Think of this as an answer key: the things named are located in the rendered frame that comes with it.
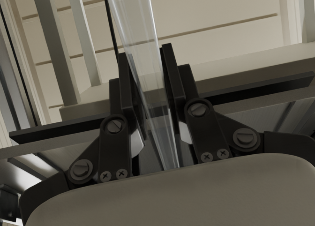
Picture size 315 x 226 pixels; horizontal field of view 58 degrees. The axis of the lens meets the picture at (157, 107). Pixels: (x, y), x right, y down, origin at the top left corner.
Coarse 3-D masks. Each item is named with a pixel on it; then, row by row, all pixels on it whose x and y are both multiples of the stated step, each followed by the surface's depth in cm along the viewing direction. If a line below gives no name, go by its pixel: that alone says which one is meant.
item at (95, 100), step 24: (48, 0) 54; (72, 0) 80; (312, 0) 81; (48, 24) 55; (312, 24) 82; (48, 48) 56; (288, 48) 79; (312, 48) 69; (72, 72) 59; (96, 72) 84; (192, 72) 71; (216, 72) 62; (240, 72) 57; (264, 72) 57; (288, 72) 57; (72, 96) 58; (96, 96) 64
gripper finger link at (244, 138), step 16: (160, 48) 14; (176, 64) 13; (176, 80) 13; (192, 80) 14; (176, 96) 12; (192, 96) 13; (176, 112) 13; (176, 128) 14; (224, 128) 12; (240, 128) 11; (192, 144) 13; (240, 144) 11; (256, 144) 11
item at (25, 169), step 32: (224, 96) 27; (256, 96) 28; (288, 96) 22; (32, 128) 28; (64, 128) 28; (96, 128) 29; (256, 128) 25; (288, 128) 26; (0, 160) 22; (32, 160) 23; (64, 160) 24; (160, 160) 27; (192, 160) 29
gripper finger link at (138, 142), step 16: (128, 64) 14; (112, 80) 14; (128, 80) 13; (112, 96) 14; (128, 96) 12; (112, 112) 13; (128, 112) 12; (144, 112) 16; (144, 128) 14; (96, 144) 12; (144, 144) 14; (80, 160) 12; (96, 160) 12; (80, 176) 11; (96, 176) 11
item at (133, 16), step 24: (120, 0) 9; (144, 0) 9; (120, 24) 10; (144, 24) 10; (144, 48) 11; (144, 72) 13; (144, 96) 14; (168, 120) 17; (168, 144) 20; (168, 168) 24
